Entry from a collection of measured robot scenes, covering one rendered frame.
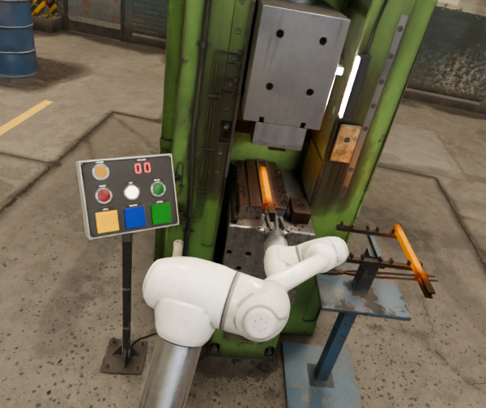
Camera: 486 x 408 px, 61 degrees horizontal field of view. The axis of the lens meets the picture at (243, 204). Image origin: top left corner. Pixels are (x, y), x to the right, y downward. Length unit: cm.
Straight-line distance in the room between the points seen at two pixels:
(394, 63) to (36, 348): 217
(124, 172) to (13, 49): 449
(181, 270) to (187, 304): 7
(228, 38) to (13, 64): 457
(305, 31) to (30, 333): 202
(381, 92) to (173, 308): 125
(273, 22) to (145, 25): 651
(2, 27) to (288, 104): 468
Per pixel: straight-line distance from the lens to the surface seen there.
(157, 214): 160
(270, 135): 161
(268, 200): 177
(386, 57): 176
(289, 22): 149
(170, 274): 90
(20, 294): 277
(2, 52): 595
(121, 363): 236
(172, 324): 91
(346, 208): 203
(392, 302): 199
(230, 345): 233
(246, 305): 85
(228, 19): 162
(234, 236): 178
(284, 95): 156
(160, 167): 160
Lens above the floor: 195
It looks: 33 degrees down
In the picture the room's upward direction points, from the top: 11 degrees clockwise
